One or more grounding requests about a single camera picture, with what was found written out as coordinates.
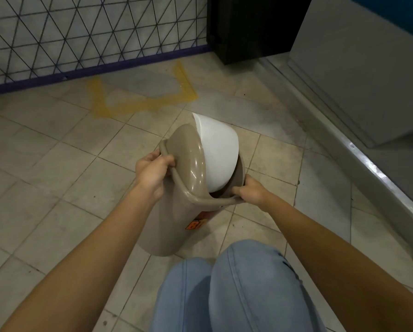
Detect person's left forearm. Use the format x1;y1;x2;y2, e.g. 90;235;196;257
0;186;158;332

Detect beige plastic trash bin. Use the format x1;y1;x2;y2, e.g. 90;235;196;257
138;162;247;257

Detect beige trash bin lid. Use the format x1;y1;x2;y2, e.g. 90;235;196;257
159;124;247;207

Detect grey door panel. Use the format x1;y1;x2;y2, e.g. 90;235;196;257
289;0;413;148

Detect person's right hand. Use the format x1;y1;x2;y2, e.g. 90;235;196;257
232;174;273;208

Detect metal door threshold rail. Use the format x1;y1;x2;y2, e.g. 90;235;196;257
258;56;413;253

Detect black cabinet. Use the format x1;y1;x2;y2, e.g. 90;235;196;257
206;0;313;65

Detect black wire mesh panel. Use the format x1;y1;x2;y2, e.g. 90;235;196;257
0;0;208;87

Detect person's left hand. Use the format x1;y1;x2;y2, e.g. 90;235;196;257
135;149;176;205

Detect light blue jeans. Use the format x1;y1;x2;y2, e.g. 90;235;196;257
150;239;328;332

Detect white swing flap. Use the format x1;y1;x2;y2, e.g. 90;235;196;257
191;113;240;193

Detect person's right forearm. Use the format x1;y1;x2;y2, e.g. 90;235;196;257
261;193;413;332

